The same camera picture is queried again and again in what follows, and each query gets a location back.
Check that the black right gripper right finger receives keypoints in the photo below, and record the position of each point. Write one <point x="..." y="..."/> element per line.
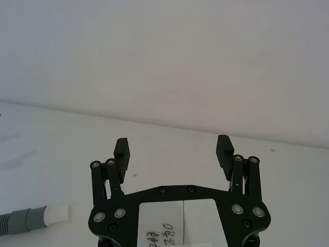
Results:
<point x="225" y="157"/>

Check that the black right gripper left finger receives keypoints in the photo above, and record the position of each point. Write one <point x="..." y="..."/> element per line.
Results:
<point x="122" y="157"/>

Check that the white table cloth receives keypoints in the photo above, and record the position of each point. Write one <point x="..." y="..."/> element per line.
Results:
<point x="51" y="154"/>

